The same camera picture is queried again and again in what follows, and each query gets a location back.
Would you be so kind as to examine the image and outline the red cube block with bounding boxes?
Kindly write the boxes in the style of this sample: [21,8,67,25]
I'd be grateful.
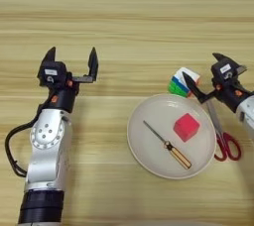
[173,112,201,143]

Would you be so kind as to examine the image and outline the multicolour puzzle cube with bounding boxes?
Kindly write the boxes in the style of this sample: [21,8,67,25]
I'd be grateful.
[167,66,201,98]

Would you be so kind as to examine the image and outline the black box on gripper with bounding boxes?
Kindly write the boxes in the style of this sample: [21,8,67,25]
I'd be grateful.
[37,60,68,88]
[210,56,240,84]

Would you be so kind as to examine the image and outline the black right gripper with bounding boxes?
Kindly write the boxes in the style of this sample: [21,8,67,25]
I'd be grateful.
[182,52,254,114]

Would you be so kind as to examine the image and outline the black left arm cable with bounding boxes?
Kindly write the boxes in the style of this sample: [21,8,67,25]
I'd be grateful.
[4,104,44,178]

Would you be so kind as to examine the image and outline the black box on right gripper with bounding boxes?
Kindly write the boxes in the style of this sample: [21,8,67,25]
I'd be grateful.
[210,56,240,84]

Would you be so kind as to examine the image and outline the yellow handled screwdriver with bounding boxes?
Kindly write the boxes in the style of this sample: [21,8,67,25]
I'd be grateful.
[142,120,192,170]

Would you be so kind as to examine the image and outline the red handled scissors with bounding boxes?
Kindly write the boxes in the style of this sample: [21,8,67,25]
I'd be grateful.
[205,99,242,163]

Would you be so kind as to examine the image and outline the round beige plate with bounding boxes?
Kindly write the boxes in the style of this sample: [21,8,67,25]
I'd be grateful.
[126,93,217,180]

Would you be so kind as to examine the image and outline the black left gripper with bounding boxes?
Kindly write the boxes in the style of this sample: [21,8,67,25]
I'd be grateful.
[41,46,99,114]

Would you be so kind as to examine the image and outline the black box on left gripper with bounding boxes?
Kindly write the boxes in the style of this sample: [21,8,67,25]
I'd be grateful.
[37,60,68,88]

